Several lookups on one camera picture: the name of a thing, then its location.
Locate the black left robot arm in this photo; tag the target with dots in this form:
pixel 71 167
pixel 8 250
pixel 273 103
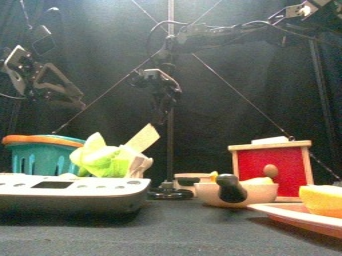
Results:
pixel 42 30

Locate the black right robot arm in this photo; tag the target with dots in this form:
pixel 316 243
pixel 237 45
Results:
pixel 232 33

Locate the black pole stand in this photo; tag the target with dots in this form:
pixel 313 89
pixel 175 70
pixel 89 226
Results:
pixel 170 140

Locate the teal basket with orange rim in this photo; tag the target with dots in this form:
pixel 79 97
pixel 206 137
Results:
pixel 41 155

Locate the small yellow toy piece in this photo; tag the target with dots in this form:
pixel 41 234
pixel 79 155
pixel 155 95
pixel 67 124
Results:
pixel 214 176

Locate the white block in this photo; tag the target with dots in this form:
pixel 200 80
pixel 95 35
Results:
pixel 270 140

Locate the white kitchen scale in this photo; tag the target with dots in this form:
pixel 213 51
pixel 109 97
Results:
pixel 75 193

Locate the black toy pestle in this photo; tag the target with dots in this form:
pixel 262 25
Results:
pixel 232 190

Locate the brown wooden egg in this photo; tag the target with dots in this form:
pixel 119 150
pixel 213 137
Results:
pixel 270 170

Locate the pale wooden bowl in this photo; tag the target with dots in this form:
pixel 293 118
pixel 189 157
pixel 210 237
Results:
pixel 261 195

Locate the yellow toy food piece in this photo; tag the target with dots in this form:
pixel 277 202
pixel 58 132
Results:
pixel 322 200

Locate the pale round plate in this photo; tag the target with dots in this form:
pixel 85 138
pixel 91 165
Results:
pixel 302 216

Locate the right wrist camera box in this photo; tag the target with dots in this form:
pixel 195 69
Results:
pixel 154 74

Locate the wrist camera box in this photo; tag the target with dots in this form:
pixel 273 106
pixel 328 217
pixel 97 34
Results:
pixel 15 63
pixel 154 74

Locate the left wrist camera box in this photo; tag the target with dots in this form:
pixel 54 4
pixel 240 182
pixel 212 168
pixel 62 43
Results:
pixel 15 63

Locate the red box with wooden frame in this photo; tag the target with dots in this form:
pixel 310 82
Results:
pixel 272 166

